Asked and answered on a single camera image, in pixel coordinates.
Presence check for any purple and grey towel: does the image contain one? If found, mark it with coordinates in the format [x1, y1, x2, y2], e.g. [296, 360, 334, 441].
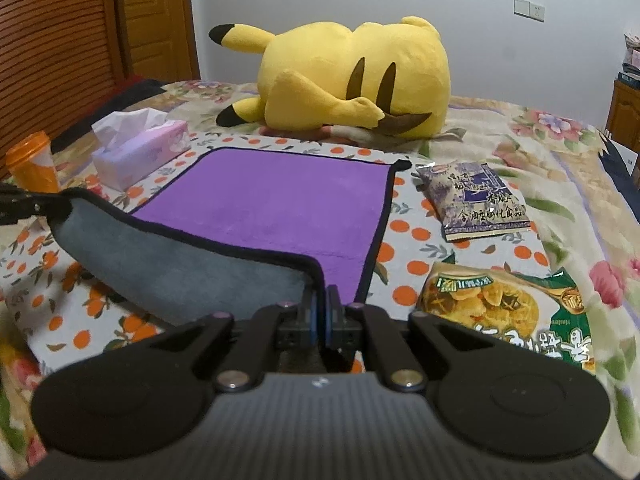
[49, 148, 409, 325]

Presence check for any orange plastic cup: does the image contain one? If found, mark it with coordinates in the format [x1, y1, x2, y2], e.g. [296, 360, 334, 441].
[6, 131, 61, 193]

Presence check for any orange fruit pattern cloth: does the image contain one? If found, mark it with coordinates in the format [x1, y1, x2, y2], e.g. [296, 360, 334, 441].
[1, 132, 550, 372]

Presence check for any pink tissue box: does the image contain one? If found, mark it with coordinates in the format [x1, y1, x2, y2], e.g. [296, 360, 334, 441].
[91, 107, 190, 191]

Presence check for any wooden slatted headboard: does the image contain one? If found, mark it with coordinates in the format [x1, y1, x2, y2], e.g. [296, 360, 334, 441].
[1, 0, 128, 152]

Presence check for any purple snack bag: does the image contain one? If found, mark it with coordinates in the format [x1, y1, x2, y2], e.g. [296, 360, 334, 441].
[416, 162, 530, 242]

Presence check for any green snack bag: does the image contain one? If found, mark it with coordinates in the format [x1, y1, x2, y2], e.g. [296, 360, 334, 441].
[416, 262, 596, 374]

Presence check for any floral bed quilt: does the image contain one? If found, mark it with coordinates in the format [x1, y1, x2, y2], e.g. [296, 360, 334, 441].
[1, 80, 639, 479]

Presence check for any wooden door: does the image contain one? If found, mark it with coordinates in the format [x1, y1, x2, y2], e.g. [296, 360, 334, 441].
[118, 0, 200, 82]

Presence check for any yellow Pikachu plush toy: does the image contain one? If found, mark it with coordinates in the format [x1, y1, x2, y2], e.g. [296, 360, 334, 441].
[208, 16, 451, 140]

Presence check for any white paper by bed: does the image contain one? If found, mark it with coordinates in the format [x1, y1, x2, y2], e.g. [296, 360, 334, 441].
[602, 134, 639, 190]

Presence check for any wooden side cabinet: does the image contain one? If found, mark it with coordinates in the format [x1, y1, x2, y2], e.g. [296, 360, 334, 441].
[606, 80, 640, 152]

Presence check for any stack of books and papers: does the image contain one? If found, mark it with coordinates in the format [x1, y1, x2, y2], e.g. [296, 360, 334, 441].
[617, 34, 640, 89]

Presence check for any white wall switch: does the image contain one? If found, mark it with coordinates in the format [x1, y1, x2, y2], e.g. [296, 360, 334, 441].
[513, 0, 546, 23]

